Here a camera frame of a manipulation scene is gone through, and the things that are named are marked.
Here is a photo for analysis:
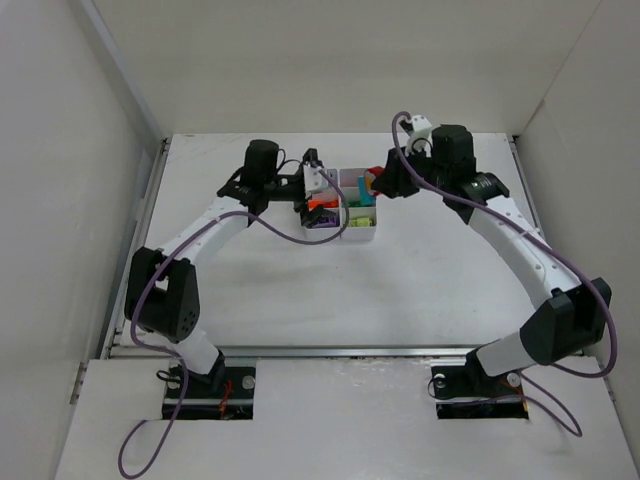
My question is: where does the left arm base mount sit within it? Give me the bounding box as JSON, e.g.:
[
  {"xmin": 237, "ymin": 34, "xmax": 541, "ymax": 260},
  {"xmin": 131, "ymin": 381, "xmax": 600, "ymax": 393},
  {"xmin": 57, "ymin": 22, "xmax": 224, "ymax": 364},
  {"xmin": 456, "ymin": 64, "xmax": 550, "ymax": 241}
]
[{"xmin": 155, "ymin": 362, "xmax": 256, "ymax": 421}]

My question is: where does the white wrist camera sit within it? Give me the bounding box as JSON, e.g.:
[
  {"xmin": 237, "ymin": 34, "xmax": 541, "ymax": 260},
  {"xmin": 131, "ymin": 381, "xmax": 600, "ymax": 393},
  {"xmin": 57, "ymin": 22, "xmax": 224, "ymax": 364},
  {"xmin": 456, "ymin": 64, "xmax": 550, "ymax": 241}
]
[
  {"xmin": 400, "ymin": 114, "xmax": 434, "ymax": 155},
  {"xmin": 301, "ymin": 148, "xmax": 329, "ymax": 195}
]

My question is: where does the aluminium rail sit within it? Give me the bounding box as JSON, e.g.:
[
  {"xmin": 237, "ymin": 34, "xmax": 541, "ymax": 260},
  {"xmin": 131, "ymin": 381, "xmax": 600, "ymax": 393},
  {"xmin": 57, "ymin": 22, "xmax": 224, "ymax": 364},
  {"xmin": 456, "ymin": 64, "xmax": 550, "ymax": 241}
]
[{"xmin": 105, "ymin": 330, "xmax": 471, "ymax": 359}]

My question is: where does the right white divided container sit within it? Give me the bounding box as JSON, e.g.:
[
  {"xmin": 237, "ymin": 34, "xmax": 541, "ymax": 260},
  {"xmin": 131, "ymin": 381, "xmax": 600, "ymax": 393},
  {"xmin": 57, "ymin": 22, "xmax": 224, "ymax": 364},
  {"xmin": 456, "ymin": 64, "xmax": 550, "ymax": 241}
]
[{"xmin": 338, "ymin": 168, "xmax": 377, "ymax": 242}]

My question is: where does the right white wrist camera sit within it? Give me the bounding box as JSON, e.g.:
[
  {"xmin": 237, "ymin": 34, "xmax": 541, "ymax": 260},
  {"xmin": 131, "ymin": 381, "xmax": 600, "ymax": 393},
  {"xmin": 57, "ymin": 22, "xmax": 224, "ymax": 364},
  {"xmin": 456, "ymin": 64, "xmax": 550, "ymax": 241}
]
[{"xmin": 400, "ymin": 114, "xmax": 434, "ymax": 155}]

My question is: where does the orange round lego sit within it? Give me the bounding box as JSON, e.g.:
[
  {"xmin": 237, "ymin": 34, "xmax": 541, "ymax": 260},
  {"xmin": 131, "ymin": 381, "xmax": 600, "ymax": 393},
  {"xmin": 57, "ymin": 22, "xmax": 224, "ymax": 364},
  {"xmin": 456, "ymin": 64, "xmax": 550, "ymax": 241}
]
[{"xmin": 308, "ymin": 200, "xmax": 325, "ymax": 210}]

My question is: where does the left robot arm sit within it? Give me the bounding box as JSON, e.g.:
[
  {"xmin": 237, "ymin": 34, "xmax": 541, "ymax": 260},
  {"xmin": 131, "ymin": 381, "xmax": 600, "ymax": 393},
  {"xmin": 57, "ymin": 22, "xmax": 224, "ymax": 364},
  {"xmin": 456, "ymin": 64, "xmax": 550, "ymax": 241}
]
[{"xmin": 124, "ymin": 140, "xmax": 328, "ymax": 378}]

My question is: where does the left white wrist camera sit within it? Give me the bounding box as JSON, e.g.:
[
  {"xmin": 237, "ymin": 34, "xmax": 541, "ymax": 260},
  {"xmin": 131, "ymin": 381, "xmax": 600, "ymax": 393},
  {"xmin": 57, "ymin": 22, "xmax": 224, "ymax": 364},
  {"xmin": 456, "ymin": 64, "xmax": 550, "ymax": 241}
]
[{"xmin": 301, "ymin": 148, "xmax": 329, "ymax": 195}]

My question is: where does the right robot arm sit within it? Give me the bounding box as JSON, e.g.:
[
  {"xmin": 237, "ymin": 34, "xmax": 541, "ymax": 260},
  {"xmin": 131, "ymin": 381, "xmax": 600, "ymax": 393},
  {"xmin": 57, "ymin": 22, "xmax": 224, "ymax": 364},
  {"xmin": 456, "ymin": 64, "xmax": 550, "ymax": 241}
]
[{"xmin": 370, "ymin": 112, "xmax": 618, "ymax": 384}]

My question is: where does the teal lego brick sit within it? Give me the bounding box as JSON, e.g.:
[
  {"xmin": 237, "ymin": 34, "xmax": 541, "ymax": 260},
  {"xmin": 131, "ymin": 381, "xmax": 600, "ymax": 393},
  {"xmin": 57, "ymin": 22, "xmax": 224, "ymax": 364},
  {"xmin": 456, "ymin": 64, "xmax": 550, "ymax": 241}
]
[{"xmin": 357, "ymin": 172, "xmax": 377, "ymax": 207}]

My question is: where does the red flower lego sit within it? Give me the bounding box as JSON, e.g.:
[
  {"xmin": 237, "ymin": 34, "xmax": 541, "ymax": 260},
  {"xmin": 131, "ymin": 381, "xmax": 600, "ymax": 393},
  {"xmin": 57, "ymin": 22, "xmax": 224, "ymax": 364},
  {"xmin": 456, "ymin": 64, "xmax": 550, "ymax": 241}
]
[{"xmin": 363, "ymin": 166, "xmax": 384, "ymax": 197}]

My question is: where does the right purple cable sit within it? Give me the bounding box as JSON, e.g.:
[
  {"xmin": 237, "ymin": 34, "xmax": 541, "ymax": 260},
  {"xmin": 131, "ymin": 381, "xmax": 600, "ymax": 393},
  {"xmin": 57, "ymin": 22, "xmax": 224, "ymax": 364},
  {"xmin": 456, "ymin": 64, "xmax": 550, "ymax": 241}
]
[{"xmin": 390, "ymin": 110, "xmax": 619, "ymax": 438}]

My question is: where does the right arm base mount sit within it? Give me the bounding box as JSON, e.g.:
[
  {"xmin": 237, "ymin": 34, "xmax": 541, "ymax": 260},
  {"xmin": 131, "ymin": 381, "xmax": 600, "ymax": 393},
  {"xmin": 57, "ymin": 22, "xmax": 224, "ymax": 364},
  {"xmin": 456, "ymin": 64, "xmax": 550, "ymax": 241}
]
[{"xmin": 428, "ymin": 362, "xmax": 529, "ymax": 420}]

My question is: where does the white divided container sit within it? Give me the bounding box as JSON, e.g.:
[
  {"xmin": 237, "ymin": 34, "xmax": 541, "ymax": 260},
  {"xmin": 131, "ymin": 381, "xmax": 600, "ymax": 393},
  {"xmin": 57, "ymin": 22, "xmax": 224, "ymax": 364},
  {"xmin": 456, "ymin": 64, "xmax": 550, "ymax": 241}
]
[
  {"xmin": 302, "ymin": 168, "xmax": 342, "ymax": 241},
  {"xmin": 338, "ymin": 168, "xmax": 377, "ymax": 242}
]

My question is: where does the left white divided container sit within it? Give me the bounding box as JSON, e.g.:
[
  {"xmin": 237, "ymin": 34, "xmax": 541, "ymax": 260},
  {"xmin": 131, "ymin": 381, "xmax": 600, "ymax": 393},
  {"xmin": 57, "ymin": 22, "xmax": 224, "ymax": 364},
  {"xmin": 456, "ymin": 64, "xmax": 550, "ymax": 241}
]
[{"xmin": 302, "ymin": 168, "xmax": 342, "ymax": 241}]

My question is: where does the purple arch lego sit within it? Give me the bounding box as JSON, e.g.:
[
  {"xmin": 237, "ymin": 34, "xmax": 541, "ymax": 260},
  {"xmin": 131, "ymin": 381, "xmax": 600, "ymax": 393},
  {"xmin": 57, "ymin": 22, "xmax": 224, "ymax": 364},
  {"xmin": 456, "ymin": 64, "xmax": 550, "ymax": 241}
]
[{"xmin": 313, "ymin": 210, "xmax": 340, "ymax": 229}]

